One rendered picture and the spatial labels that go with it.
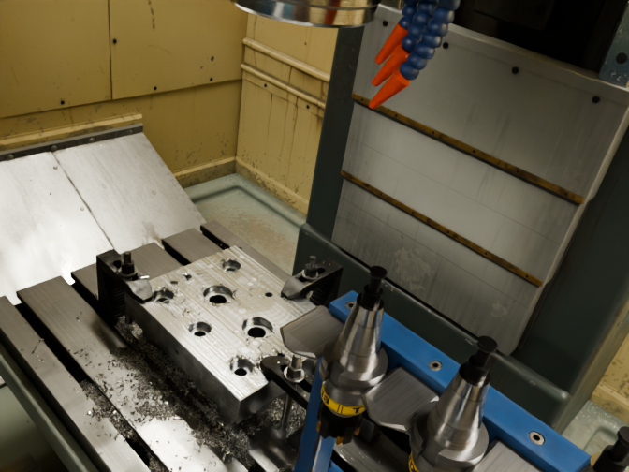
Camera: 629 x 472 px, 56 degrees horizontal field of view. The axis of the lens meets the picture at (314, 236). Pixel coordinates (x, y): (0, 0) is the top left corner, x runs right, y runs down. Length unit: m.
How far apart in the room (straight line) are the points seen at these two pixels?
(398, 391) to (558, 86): 0.56
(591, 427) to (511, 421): 0.99
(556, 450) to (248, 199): 1.64
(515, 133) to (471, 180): 0.12
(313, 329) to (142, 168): 1.22
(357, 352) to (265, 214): 1.47
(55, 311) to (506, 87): 0.83
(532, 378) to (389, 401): 0.66
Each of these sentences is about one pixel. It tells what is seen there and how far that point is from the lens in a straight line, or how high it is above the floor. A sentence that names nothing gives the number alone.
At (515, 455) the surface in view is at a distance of 0.56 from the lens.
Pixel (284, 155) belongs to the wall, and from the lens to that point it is 1.95.
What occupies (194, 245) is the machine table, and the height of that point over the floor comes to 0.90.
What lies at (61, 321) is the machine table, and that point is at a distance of 1.09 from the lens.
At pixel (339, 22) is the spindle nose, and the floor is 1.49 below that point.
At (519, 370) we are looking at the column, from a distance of 1.19.
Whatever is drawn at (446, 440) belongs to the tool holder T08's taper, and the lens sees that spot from 0.53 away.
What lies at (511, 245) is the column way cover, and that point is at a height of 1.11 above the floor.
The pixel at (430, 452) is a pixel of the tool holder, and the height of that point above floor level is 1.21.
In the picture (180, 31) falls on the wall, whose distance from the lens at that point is 1.83.
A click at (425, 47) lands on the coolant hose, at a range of 0.49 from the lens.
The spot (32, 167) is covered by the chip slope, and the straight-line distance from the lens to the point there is 1.69.
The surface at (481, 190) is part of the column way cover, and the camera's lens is 1.05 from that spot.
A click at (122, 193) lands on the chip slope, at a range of 1.68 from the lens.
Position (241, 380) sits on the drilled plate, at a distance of 0.85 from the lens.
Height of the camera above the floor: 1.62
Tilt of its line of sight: 33 degrees down
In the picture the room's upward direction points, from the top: 10 degrees clockwise
